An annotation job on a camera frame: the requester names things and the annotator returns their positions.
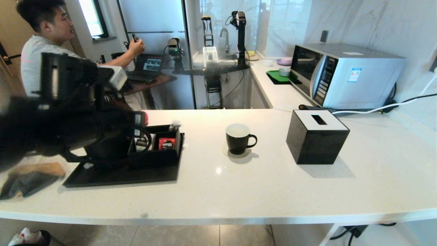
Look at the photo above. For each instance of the window with dark frame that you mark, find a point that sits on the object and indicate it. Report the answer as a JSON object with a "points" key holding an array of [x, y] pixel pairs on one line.
{"points": [[90, 17]]}

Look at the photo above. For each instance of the brown cork board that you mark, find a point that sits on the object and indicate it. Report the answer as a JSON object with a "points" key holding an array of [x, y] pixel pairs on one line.
{"points": [[47, 168]]}

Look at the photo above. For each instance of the metal kitchen faucet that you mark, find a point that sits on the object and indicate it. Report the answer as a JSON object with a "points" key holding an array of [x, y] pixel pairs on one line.
{"points": [[225, 34]]}

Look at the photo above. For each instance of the yellow bowl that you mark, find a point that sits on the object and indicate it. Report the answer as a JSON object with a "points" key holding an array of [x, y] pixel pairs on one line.
{"points": [[252, 54]]}

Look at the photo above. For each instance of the red tomato shaped object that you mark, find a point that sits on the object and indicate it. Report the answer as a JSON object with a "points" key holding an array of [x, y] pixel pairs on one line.
{"points": [[146, 118]]}

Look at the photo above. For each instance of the black laptop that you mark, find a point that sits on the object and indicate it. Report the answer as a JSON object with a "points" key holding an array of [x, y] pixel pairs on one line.
{"points": [[150, 65]]}

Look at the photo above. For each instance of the white tea bag packet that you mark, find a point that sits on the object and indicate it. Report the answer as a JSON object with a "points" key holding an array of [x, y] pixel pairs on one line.
{"points": [[140, 143]]}

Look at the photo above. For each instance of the black mug white inside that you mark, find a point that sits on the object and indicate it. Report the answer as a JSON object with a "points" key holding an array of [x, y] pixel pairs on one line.
{"points": [[237, 143]]}

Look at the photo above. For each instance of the black electric kettle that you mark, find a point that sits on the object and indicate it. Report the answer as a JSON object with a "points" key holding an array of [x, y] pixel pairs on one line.
{"points": [[109, 150]]}

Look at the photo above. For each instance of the clear glass coaster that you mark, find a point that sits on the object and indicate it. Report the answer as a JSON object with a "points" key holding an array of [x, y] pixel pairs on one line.
{"points": [[225, 151]]}

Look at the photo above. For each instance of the red coffee sachet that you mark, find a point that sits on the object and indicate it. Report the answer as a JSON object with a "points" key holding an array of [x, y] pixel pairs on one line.
{"points": [[167, 144]]}

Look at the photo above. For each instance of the black cloth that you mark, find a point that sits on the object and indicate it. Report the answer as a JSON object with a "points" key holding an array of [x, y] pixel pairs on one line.
{"points": [[27, 184]]}

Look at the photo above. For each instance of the green mat on black tray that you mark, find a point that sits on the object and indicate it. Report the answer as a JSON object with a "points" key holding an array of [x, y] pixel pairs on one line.
{"points": [[276, 77]]}

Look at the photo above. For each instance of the black power adapter brick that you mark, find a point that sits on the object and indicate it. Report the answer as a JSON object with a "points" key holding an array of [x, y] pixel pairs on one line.
{"points": [[356, 231]]}

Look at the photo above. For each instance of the small grey bowl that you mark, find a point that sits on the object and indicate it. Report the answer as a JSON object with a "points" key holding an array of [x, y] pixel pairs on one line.
{"points": [[284, 72]]}

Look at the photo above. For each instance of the black serving tray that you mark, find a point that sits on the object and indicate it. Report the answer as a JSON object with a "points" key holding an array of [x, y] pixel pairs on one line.
{"points": [[136, 176]]}

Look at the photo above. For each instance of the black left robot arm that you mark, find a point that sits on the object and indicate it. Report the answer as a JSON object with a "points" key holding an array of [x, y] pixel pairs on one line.
{"points": [[34, 130]]}

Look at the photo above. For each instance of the clear small item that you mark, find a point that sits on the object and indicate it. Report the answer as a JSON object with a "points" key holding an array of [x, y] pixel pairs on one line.
{"points": [[175, 126]]}

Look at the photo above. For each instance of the black upright frame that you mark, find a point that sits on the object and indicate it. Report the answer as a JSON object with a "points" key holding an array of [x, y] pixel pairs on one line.
{"points": [[207, 30]]}

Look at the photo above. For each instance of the silver microwave oven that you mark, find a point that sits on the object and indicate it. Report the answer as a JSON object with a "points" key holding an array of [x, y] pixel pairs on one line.
{"points": [[362, 82]]}

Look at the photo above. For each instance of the black trash bin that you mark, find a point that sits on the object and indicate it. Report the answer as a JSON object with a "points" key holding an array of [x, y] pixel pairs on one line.
{"points": [[42, 239]]}

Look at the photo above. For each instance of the person in grey shirt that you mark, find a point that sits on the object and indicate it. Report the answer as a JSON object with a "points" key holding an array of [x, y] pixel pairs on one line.
{"points": [[34, 58]]}

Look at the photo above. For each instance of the black tissue box white lid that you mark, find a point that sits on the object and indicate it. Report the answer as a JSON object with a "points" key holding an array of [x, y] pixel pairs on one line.
{"points": [[314, 143]]}

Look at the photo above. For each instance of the grey refrigerator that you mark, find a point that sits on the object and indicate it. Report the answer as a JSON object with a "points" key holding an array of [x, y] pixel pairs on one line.
{"points": [[153, 20]]}

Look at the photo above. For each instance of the small white bowl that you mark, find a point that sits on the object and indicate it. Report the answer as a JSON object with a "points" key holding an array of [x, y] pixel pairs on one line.
{"points": [[268, 63]]}

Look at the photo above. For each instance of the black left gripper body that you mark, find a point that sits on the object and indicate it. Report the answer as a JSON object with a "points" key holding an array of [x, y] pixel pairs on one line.
{"points": [[119, 123]]}

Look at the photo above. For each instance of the purple plate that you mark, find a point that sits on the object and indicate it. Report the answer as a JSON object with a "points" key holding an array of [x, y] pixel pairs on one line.
{"points": [[285, 62]]}

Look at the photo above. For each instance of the black compartment box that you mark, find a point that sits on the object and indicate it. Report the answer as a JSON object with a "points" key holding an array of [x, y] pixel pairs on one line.
{"points": [[157, 160]]}

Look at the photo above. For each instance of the black camera head on stand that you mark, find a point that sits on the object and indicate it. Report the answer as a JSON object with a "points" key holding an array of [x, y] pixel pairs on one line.
{"points": [[174, 48]]}

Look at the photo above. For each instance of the brown wooden table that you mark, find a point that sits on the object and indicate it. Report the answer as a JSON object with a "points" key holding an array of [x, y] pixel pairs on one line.
{"points": [[153, 83]]}

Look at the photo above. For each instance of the black wall switch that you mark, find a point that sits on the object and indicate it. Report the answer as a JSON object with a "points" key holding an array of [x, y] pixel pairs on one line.
{"points": [[324, 36]]}

